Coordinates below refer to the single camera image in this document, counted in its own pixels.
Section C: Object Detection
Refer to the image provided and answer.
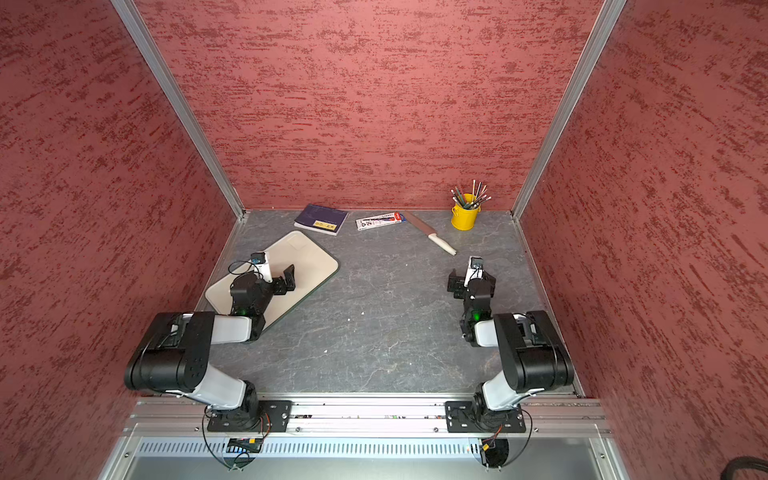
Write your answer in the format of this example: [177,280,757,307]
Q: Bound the beige cutting board green rim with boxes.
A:
[205,231,339,344]

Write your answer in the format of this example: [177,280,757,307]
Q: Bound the knife with cream handle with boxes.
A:
[402,211,457,256]

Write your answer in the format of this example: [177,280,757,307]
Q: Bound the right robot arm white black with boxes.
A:
[446,269,575,432]

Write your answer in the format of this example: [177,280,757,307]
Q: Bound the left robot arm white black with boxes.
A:
[124,265,296,432]

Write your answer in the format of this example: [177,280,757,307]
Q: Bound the dark blue notebook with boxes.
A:
[294,204,349,236]

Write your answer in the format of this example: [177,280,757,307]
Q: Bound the yellow pen cup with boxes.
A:
[451,193,481,231]

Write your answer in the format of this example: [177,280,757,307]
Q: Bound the pens in cup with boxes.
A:
[449,180,492,211]

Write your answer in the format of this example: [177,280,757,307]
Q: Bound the white toothpaste box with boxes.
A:
[355,212,405,231]

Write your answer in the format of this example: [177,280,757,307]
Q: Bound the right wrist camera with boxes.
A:
[469,256,484,270]

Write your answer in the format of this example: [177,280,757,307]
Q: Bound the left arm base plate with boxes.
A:
[207,400,293,433]

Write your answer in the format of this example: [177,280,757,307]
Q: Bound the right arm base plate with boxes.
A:
[444,401,527,434]

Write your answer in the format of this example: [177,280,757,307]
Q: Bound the aluminium front rail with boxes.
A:
[122,392,613,439]

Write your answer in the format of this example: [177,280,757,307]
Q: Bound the left aluminium corner post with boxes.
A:
[111,0,246,221]

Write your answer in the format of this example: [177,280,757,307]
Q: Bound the aluminium corner post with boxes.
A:
[511,0,627,223]
[111,0,246,221]

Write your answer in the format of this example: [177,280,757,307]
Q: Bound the right aluminium corner post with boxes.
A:
[511,0,627,223]

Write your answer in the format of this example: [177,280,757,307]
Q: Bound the black cable bottom right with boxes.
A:
[719,455,768,480]

